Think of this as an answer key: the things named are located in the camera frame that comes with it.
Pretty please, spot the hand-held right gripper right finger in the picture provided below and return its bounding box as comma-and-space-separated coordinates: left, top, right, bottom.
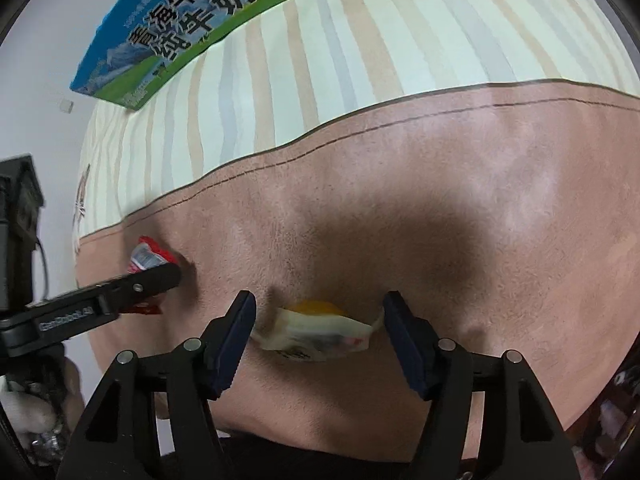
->
382, 290, 585, 480

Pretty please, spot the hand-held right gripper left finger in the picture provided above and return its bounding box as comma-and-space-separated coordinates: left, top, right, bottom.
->
55, 290, 258, 480

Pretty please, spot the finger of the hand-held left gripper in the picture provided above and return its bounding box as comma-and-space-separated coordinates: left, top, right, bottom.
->
97, 262, 182, 312

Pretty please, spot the red snack packet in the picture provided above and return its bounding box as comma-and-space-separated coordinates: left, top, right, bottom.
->
126, 235, 181, 316

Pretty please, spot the white and yellow snack packet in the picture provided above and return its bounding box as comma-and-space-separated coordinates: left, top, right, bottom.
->
251, 300, 387, 364

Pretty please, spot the printed cardboard box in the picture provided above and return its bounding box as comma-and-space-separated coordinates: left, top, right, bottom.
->
70, 0, 394, 112

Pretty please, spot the person's left hand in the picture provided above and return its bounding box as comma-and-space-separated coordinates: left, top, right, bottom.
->
0, 357, 85, 461

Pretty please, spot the striped blanket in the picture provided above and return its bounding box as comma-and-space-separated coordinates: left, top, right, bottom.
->
70, 0, 640, 462

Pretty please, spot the black cable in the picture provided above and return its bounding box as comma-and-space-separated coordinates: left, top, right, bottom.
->
31, 236, 52, 307

